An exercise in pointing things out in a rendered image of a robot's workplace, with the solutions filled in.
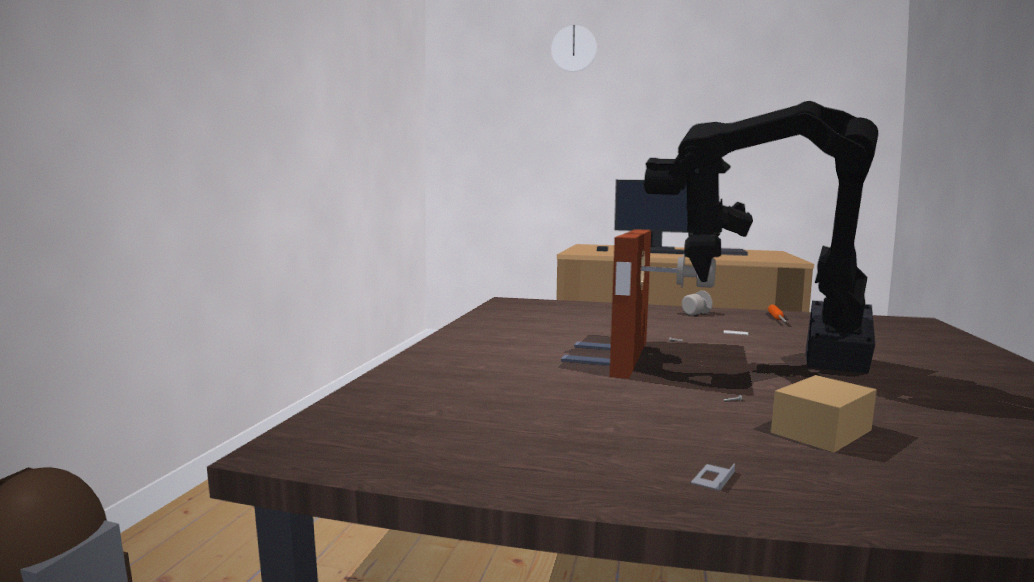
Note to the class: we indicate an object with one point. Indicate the orange-handled screwdriver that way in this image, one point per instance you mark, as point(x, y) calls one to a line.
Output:
point(776, 312)

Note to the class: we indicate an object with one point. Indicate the tan cardboard box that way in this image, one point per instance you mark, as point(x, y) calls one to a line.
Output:
point(823, 412)

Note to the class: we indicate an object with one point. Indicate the orange-brown door slab with round hole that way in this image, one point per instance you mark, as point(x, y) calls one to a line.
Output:
point(630, 313)

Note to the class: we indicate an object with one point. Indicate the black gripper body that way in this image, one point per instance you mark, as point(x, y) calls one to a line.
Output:
point(702, 216)

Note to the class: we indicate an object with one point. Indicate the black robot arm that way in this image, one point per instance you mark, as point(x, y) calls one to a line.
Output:
point(853, 149)

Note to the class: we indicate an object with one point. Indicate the white door knob with square spindle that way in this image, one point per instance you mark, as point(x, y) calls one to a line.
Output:
point(687, 271)

